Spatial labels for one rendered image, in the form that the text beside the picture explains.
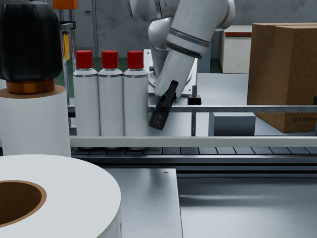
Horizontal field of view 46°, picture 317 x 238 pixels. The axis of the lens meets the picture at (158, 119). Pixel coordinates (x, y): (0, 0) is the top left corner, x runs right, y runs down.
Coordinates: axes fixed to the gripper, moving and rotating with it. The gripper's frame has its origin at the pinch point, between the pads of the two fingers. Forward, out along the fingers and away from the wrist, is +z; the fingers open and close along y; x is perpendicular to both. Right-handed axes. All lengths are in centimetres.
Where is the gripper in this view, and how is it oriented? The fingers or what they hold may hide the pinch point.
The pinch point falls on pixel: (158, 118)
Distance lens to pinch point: 79.7
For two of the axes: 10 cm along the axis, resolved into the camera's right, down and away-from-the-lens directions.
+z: -3.4, 9.0, 2.7
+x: 9.4, 3.3, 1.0
